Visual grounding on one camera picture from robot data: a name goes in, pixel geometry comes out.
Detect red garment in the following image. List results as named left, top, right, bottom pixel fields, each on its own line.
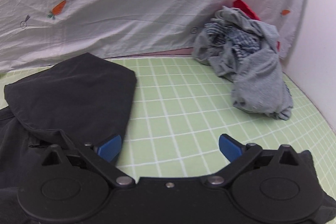
left=232, top=0, right=280, bottom=53

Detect grey t-shirt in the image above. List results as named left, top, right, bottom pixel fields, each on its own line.
left=192, top=6, right=293, bottom=121

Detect blue checked shirt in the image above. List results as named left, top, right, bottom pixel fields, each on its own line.
left=205, top=22, right=261, bottom=60

